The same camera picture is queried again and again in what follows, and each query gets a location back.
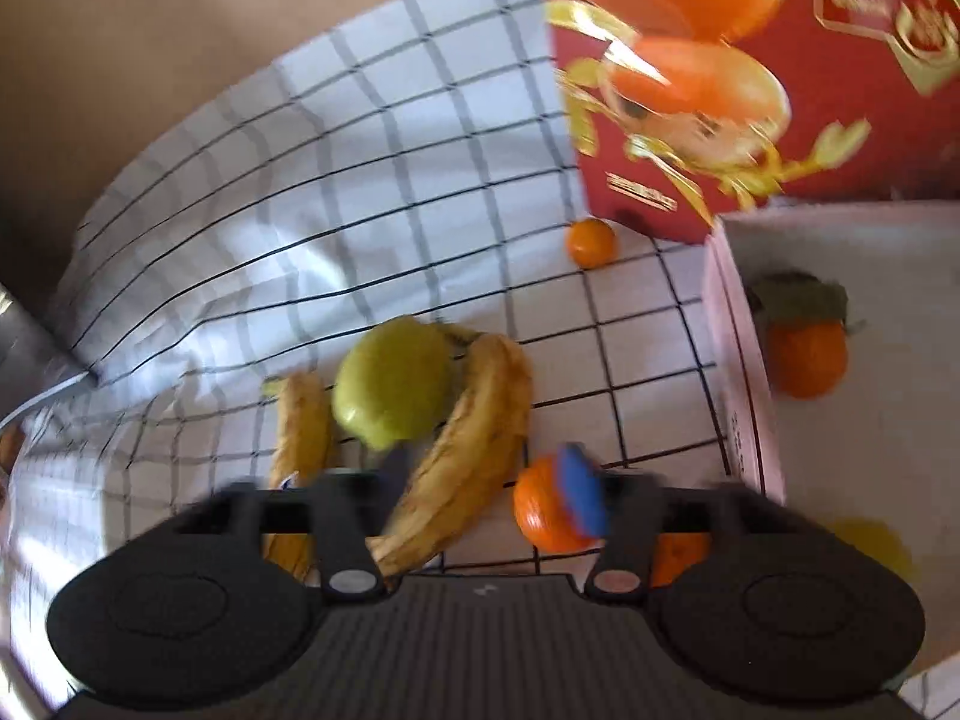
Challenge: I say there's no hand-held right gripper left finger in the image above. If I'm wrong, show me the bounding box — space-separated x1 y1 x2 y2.
180 442 417 605

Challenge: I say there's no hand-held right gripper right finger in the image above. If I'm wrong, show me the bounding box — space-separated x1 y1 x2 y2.
556 441 781 605

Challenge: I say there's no small orange mandarin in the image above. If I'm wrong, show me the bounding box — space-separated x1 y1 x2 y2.
566 217 617 269

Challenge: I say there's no pink cardboard box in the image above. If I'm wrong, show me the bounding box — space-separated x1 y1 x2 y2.
701 199 960 680

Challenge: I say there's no red printed bag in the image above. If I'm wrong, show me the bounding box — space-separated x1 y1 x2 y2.
514 0 960 245

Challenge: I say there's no yellow-green pear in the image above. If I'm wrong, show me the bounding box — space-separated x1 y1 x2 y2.
332 317 456 445
829 519 914 586

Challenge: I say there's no orange mandarin with leaf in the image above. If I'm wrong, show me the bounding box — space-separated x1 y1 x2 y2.
750 270 863 400

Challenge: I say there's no white checked tablecloth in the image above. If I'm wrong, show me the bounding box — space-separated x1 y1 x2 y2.
0 0 732 720

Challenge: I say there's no yellow banana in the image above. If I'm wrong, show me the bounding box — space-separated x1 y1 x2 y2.
261 373 336 584
367 324 535 578

